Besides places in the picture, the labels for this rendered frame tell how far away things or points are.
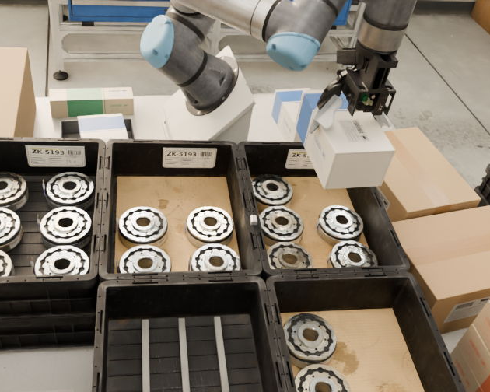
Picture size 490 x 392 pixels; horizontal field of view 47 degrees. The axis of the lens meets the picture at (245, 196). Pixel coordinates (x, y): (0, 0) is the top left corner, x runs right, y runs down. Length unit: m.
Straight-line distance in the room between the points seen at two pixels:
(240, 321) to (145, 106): 0.91
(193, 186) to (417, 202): 0.54
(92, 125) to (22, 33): 2.15
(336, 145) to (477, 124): 2.54
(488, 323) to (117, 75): 2.53
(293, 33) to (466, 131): 2.59
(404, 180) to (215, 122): 0.51
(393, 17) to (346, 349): 0.60
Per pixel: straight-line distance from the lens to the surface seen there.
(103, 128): 1.56
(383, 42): 0.97
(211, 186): 1.35
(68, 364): 1.21
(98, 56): 3.17
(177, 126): 1.58
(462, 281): 1.29
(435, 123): 3.40
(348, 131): 1.08
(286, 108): 1.72
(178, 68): 1.45
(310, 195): 1.38
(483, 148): 3.36
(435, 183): 1.50
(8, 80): 1.58
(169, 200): 1.30
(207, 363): 1.06
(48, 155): 1.34
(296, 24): 0.91
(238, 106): 1.44
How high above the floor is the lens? 1.74
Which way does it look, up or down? 43 degrees down
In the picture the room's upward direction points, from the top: 10 degrees clockwise
